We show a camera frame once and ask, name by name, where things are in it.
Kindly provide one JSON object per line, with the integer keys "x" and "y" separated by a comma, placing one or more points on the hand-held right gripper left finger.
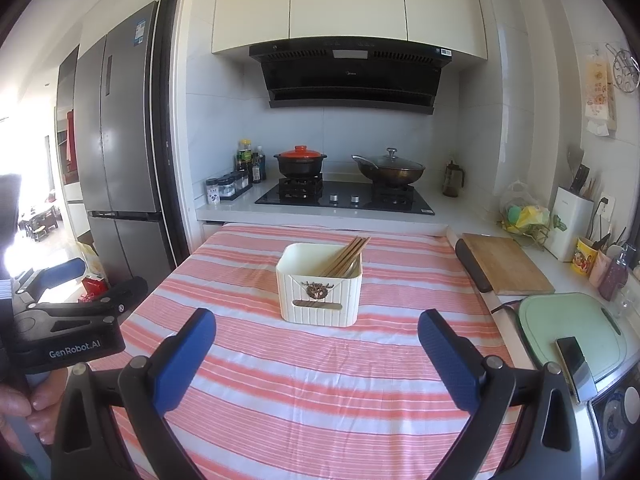
{"x": 182, "y": 360}

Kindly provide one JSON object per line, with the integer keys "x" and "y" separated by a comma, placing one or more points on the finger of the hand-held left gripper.
{"x": 55, "y": 276}
{"x": 125, "y": 292}

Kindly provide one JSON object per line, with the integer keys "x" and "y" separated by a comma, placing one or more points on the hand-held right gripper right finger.
{"x": 450, "y": 360}

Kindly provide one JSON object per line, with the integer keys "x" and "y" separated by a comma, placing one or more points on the steel spoon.
{"x": 351, "y": 266}

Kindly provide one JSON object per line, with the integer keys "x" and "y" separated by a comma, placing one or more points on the cream ribbed utensil box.
{"x": 320, "y": 305}

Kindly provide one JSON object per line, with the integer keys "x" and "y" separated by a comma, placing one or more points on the bunch of wooden chopsticks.
{"x": 345, "y": 257}

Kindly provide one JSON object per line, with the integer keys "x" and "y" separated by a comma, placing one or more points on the person's left hand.
{"x": 47, "y": 400}

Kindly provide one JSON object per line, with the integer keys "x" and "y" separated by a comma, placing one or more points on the red box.
{"x": 95, "y": 287}

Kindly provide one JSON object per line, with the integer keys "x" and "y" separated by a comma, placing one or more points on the dark wooden furniture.
{"x": 37, "y": 222}

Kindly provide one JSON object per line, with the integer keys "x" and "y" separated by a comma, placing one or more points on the wooden cutting board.
{"x": 510, "y": 265}

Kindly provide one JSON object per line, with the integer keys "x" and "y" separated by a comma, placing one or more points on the green cutting board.
{"x": 565, "y": 320}

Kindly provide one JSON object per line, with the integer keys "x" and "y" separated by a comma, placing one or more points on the black smartphone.
{"x": 575, "y": 367}

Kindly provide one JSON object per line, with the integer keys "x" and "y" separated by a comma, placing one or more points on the pink white striped tablecloth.
{"x": 310, "y": 385}

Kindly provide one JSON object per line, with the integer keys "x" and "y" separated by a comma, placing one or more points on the labelled spice jar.
{"x": 213, "y": 191}

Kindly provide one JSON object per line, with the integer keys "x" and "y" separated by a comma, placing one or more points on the hanging red cloth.
{"x": 71, "y": 135}

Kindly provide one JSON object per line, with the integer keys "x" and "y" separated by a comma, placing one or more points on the stainless steel sink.
{"x": 592, "y": 402}

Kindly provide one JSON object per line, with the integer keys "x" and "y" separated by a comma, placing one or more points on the rack of spice jars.
{"x": 235, "y": 185}

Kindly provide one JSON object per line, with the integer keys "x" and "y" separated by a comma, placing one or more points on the grey refrigerator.
{"x": 125, "y": 135}

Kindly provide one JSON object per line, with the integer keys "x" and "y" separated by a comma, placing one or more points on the plastic bag of produce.
{"x": 522, "y": 215}

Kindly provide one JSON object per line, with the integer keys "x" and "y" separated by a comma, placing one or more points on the yellow printed cup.
{"x": 585, "y": 257}

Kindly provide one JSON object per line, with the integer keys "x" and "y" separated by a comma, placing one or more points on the blue white patterned bowl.
{"x": 617, "y": 410}

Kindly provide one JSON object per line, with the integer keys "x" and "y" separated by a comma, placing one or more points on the pink cup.
{"x": 600, "y": 270}

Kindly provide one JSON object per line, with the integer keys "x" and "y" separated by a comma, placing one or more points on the dark glass pitcher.
{"x": 452, "y": 180}

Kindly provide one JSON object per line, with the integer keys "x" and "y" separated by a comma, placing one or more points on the white knife holder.
{"x": 570, "y": 225}

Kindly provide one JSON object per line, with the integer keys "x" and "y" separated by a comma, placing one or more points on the small clear glass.
{"x": 623, "y": 305}

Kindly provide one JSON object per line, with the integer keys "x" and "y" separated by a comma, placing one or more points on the dark sauce bottle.
{"x": 258, "y": 166}

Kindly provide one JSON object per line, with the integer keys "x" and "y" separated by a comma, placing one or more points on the purple soap pump bottle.
{"x": 614, "y": 277}

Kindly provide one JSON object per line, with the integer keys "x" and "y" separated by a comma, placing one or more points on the grey storage cabinet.
{"x": 67, "y": 85}

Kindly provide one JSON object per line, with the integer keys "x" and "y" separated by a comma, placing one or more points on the black glass gas stove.
{"x": 345, "y": 199}

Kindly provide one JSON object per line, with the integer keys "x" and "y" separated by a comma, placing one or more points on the wok with glass lid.
{"x": 389, "y": 167}

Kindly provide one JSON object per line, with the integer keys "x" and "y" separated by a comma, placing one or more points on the black clay pot red lid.
{"x": 300, "y": 160}

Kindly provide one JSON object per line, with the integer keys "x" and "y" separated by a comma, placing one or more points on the metal spatula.
{"x": 576, "y": 157}

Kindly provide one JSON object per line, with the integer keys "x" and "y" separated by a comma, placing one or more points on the black range hood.
{"x": 350, "y": 77}

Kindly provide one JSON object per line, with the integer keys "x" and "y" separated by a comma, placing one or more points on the hanging printed paper bag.
{"x": 599, "y": 90}

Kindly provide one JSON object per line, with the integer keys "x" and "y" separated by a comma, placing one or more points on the black door frame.
{"x": 170, "y": 110}

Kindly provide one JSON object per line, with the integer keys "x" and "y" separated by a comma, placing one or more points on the white wall socket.
{"x": 606, "y": 206}

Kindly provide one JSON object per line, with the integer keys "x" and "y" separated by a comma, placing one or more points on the white wall cabinet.
{"x": 350, "y": 0}

